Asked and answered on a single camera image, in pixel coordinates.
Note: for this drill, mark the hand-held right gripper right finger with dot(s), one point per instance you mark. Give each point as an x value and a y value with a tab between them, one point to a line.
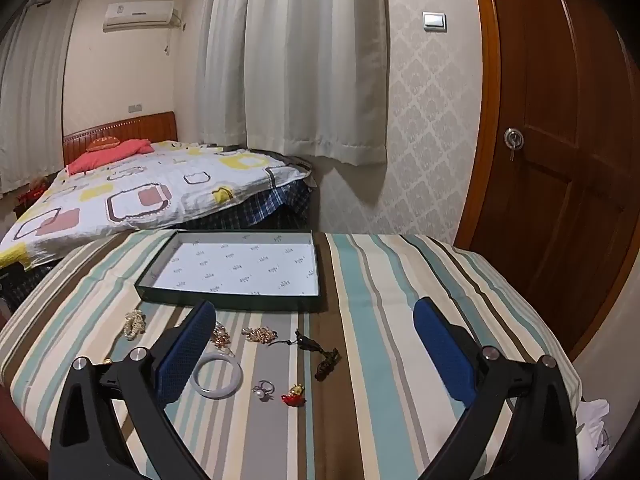
442	355

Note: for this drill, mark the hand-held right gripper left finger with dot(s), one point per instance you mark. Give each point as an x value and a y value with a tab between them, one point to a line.
182	355

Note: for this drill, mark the pale jade bangle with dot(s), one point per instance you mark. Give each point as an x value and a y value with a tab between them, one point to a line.
198	385

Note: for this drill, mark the green tray with white lining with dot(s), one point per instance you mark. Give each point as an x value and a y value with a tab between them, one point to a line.
240	265

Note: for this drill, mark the gold charm with red tassel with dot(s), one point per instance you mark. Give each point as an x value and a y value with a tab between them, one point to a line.
295	395

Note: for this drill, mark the striped cloth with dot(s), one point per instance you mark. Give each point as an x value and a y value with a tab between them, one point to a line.
380	360

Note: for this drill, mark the white crumpled cloth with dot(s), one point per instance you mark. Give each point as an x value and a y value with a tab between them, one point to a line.
592	425

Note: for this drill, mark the blue plaid bed sheet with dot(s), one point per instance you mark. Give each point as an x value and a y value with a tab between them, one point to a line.
260	207

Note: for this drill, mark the bed with patterned quilt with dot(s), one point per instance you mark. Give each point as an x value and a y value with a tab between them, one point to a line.
165	185

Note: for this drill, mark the red pillow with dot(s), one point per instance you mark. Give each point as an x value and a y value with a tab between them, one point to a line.
117	156

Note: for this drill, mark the small red embroidered cushion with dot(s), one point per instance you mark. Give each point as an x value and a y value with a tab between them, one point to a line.
102	143

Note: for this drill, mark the silver door lock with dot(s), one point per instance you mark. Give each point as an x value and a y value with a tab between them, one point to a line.
512	136

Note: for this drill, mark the brown wooden door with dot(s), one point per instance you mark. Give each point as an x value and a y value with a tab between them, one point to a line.
565	160

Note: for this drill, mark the wooden headboard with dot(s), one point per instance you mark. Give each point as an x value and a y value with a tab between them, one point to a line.
125	127

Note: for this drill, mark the white striped curtain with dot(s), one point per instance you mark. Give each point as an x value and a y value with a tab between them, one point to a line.
30	100

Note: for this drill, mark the white air conditioner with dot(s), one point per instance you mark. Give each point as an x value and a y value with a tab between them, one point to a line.
140	14

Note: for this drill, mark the wall socket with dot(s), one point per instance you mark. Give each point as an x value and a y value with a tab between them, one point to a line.
135	107

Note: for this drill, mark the grey light switch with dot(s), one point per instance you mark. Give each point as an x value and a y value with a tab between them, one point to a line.
434	20

